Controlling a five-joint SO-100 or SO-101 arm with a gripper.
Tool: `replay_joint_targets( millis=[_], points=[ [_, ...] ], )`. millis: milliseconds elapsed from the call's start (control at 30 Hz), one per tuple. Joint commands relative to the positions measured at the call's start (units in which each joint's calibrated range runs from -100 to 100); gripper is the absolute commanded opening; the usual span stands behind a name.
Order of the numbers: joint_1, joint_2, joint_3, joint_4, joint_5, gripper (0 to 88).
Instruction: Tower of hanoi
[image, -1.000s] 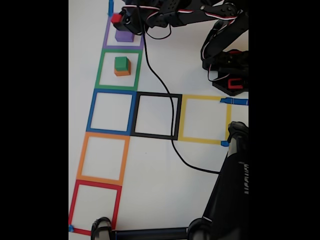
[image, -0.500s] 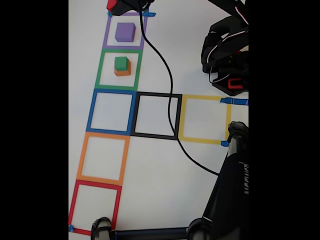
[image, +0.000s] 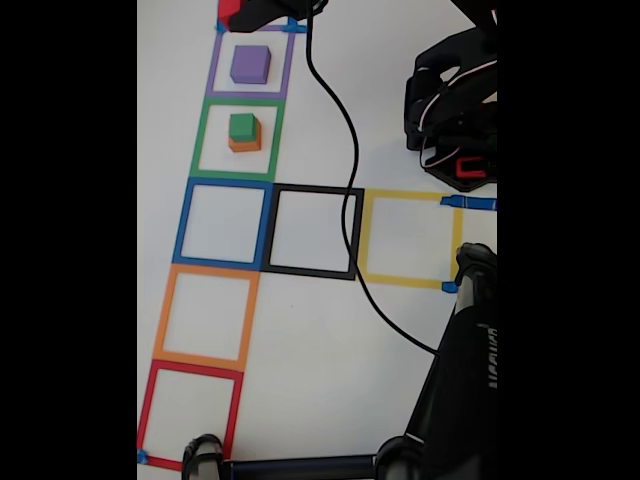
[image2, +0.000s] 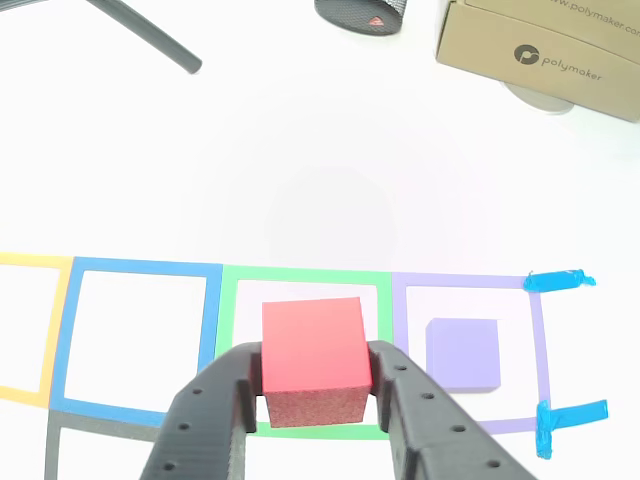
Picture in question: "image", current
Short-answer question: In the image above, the small red cube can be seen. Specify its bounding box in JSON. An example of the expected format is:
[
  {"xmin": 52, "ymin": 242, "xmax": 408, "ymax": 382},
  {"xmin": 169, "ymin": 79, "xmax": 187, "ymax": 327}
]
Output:
[{"xmin": 218, "ymin": 0, "xmax": 244, "ymax": 30}]

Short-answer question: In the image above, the purple square block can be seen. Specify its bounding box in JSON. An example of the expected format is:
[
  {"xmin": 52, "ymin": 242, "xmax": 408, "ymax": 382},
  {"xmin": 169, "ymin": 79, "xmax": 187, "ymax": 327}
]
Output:
[{"xmin": 229, "ymin": 44, "xmax": 273, "ymax": 85}]

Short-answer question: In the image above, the green cube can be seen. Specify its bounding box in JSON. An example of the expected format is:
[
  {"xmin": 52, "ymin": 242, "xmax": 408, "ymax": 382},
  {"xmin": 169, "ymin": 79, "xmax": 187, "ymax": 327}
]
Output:
[{"xmin": 228, "ymin": 113, "xmax": 257, "ymax": 143}]

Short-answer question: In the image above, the orange cube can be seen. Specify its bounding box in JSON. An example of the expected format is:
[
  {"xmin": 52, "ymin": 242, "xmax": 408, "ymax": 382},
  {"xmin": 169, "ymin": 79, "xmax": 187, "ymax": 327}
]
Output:
[{"xmin": 228, "ymin": 122, "xmax": 263, "ymax": 154}]

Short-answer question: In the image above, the long blue tape strip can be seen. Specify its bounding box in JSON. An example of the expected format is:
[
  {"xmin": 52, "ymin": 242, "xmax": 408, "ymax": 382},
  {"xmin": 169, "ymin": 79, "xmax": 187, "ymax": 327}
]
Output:
[{"xmin": 439, "ymin": 195, "xmax": 498, "ymax": 212}]

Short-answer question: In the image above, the black tripod stand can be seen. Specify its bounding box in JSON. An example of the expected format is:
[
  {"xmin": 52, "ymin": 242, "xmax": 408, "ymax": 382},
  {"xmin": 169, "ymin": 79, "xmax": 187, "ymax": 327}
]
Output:
[{"xmin": 180, "ymin": 242, "xmax": 498, "ymax": 480}]

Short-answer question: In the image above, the black camera cable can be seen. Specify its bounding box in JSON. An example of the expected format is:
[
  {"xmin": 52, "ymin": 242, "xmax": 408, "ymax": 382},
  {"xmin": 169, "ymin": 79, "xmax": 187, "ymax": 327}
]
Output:
[{"xmin": 304, "ymin": 0, "xmax": 442, "ymax": 357}]

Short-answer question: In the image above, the red square frame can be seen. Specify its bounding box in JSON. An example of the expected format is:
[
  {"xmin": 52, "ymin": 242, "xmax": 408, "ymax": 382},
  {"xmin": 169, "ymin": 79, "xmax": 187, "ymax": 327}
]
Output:
[{"xmin": 137, "ymin": 359, "xmax": 245, "ymax": 472}]

